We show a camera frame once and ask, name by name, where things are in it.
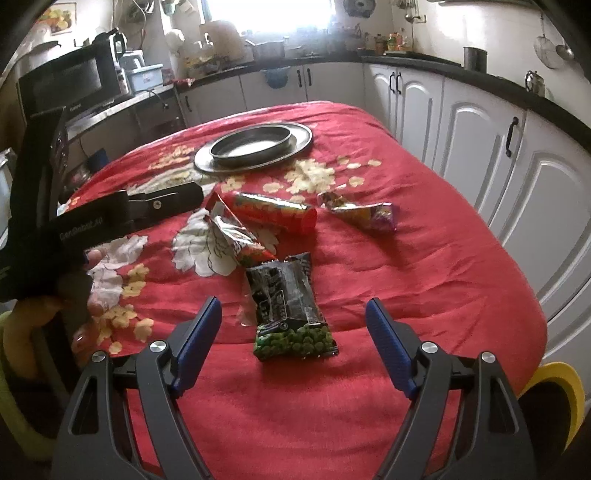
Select black electric kettle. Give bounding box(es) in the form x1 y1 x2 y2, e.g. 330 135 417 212
95 28 128 59

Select row of condiment bottles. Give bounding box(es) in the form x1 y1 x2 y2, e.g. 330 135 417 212
369 30 412 54

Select red floral tablecloth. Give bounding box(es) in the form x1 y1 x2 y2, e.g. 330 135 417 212
65 100 548 472

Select white water jug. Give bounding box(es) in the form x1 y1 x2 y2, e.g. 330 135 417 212
199 19 246 64

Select red snack tube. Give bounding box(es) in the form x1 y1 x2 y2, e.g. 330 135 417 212
231 191 319 232

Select fruit wall picture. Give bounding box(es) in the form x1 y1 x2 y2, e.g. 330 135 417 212
39 2 77 36

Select yellow-green plastic bin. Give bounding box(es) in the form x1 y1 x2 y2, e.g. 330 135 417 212
0 364 57 462

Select purple yellow snack wrapper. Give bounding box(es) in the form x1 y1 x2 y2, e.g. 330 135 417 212
318 191 400 232

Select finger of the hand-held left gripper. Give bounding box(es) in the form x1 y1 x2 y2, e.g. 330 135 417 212
126 181 204 228

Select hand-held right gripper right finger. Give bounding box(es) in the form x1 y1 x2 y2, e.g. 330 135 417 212
365 298 539 480

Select steel teapot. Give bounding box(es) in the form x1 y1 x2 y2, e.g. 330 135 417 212
524 70 546 96

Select round metal plate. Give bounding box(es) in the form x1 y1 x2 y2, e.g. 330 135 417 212
194 121 314 174

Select oval metal pan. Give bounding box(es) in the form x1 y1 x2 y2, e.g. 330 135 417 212
210 122 294 168

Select red silver snack wrapper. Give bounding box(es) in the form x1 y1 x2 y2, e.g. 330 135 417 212
203 191 280 269

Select hanging metal strainer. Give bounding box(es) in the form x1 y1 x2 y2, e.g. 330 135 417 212
534 18 560 70

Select metal cooking pot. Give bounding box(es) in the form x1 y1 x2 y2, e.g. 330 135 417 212
247 39 286 60

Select person's left forearm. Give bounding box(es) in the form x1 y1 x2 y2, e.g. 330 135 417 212
0 310 43 371

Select person's left hand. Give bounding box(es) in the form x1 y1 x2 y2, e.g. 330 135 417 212
18 247 114 358

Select dark metal canister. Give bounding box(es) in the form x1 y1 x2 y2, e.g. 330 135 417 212
463 46 489 73

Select round wall fan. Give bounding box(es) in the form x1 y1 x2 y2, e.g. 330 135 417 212
342 0 376 17

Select grey-blue plastic box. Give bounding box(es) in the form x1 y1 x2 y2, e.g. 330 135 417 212
124 64 165 93

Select yellow round bin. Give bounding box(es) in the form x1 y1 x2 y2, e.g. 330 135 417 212
517 361 586 480

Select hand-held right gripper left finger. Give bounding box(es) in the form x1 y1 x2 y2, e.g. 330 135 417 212
51 296 223 480

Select blue hanging bag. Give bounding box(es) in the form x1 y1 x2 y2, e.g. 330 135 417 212
263 68 291 89

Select black green pea packet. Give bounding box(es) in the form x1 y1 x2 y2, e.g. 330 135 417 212
238 251 341 361

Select white kitchen cabinets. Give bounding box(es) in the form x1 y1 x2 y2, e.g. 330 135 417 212
178 53 591 365

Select black microwave oven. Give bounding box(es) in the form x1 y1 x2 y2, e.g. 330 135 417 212
17 46 131 121

